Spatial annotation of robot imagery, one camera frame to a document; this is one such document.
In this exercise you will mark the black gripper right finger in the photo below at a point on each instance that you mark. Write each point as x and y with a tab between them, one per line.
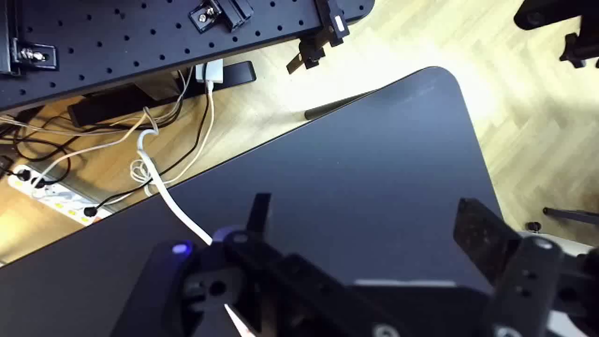
493	241

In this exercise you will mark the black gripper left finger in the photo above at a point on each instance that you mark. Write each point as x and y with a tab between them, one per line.
261	216

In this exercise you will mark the black stand leg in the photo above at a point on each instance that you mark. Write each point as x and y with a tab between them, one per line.
571	216

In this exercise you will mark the white plug charger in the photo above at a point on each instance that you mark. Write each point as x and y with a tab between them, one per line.
210	72

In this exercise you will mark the black clamp with lever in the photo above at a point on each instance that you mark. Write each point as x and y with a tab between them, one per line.
319	40

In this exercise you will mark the black flat foot bar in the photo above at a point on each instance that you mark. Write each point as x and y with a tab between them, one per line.
109	106

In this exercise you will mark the black mounting clamp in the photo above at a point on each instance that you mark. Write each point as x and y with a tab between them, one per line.
221	12

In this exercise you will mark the white floor power strip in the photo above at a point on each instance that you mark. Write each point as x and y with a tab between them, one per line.
53	194

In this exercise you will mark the black perforated mounting board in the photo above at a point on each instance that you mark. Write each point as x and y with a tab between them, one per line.
124	44

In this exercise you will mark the black office chair base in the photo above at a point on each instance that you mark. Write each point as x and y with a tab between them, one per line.
562	22

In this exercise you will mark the silver bolt black bracket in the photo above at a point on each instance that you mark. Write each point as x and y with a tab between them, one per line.
32	55

